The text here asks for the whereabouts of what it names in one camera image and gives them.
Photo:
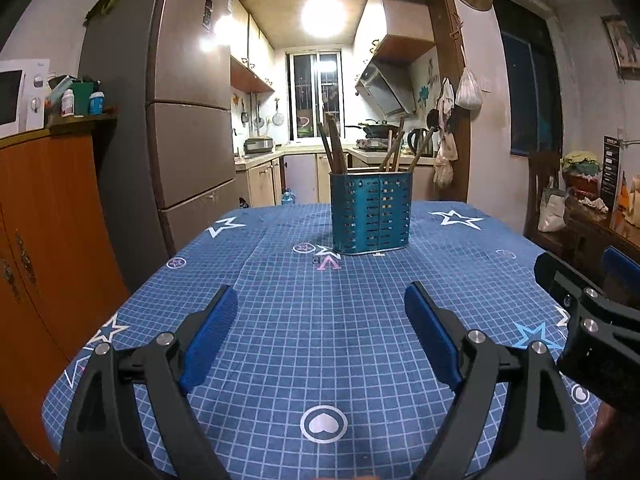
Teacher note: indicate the orange wooden cabinet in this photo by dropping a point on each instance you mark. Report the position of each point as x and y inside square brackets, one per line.
[50, 235]

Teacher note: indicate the person's right forearm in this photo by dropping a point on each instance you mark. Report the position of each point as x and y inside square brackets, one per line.
[615, 440]

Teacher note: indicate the framed wall picture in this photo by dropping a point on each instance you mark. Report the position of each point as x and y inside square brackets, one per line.
[622, 45]

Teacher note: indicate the dark wooden sideboard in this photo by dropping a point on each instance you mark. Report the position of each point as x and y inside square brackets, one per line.
[590, 240]

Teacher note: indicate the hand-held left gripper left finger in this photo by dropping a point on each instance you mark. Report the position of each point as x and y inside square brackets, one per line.
[210, 340]

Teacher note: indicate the basket with yellow cloth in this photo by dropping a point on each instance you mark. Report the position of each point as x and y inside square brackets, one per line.
[580, 170]

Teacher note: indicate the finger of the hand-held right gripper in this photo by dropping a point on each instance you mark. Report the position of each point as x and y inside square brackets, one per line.
[622, 277]
[555, 277]

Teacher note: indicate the blue water bottle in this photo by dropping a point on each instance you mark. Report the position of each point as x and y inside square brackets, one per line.
[288, 196]

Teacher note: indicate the group of wooden chopsticks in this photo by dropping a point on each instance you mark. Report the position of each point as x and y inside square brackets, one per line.
[337, 155]

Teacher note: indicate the beige kitchen base cabinets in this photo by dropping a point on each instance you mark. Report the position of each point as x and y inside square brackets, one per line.
[300, 175]

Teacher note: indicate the grey countertop appliance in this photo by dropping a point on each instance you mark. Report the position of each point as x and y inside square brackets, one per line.
[258, 146]

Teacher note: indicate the steel range hood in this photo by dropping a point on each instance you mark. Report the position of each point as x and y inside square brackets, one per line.
[387, 85]

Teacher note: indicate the kitchen window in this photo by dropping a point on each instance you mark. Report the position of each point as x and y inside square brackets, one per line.
[315, 95]

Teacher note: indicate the beige hanging bags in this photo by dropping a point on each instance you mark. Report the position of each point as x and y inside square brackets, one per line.
[445, 160]

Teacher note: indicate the grey refrigerator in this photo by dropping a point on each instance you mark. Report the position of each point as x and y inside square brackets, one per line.
[190, 135]

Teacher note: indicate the black wok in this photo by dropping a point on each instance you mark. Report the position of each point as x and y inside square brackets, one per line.
[372, 129]

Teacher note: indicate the kitchen wall cabinets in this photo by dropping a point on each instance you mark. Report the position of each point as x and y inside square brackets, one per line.
[252, 55]

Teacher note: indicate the blue grid star tablecloth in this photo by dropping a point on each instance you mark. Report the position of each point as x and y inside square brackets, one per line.
[310, 320]

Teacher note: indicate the white hanging plastic bag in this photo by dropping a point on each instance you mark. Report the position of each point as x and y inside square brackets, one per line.
[468, 92]

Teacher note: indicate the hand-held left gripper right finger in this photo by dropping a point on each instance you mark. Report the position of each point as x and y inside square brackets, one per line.
[432, 340]

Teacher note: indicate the black standing sign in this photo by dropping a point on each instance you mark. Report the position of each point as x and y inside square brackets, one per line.
[611, 170]

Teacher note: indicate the teal cup white lid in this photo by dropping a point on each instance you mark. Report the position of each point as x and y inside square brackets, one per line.
[96, 104]

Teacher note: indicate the teal perforated utensil holder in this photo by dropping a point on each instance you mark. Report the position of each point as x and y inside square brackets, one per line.
[370, 215]

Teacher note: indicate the round ceiling light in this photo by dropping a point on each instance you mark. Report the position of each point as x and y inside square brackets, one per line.
[324, 16]

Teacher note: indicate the electric kettle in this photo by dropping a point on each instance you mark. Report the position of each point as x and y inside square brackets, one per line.
[419, 142]

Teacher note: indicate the dark curtained window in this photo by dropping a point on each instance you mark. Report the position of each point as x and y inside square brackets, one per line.
[530, 75]

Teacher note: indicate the white microwave oven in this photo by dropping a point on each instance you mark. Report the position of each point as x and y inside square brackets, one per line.
[17, 95]

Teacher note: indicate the white bottle red label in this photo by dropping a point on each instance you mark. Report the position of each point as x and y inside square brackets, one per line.
[67, 104]

